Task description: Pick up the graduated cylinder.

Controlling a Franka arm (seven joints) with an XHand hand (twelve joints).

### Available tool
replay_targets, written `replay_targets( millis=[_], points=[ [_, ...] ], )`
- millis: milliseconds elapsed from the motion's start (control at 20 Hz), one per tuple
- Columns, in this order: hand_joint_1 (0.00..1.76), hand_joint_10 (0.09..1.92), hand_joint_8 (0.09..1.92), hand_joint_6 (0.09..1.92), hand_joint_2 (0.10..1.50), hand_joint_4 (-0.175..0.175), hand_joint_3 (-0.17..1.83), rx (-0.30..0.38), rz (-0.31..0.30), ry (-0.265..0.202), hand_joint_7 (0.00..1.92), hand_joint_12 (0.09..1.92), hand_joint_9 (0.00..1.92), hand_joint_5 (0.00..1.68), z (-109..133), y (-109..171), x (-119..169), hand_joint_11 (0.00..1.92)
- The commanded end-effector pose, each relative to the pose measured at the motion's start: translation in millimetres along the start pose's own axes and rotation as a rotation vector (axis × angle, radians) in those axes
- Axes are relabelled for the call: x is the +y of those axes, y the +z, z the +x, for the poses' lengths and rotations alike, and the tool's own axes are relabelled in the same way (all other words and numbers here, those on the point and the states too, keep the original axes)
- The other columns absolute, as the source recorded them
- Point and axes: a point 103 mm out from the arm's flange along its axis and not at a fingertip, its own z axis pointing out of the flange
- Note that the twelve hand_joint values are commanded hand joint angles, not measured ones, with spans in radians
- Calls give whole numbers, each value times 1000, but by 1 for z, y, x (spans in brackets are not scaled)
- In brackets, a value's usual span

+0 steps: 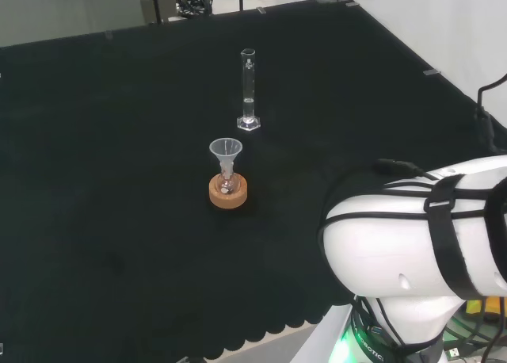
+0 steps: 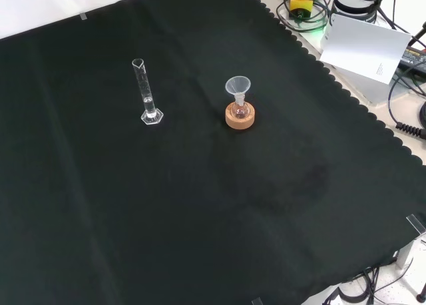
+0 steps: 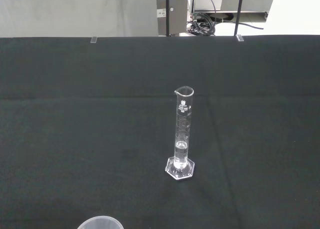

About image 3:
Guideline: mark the white panel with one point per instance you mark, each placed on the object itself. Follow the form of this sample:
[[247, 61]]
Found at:
[[295, 11]]

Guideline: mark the grey metal cabinet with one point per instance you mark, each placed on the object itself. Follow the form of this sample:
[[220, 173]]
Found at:
[[178, 11]]

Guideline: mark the clear cloth clip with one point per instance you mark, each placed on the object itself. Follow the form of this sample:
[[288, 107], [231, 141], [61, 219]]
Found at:
[[239, 38], [93, 40]]

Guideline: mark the black tripod pole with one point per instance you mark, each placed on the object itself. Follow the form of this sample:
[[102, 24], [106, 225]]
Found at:
[[239, 11]]

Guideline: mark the black bench cloth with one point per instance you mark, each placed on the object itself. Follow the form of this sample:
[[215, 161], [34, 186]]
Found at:
[[75, 139]]

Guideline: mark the clear plastic funnel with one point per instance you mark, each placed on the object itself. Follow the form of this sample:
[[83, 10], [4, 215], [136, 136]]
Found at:
[[100, 222]]

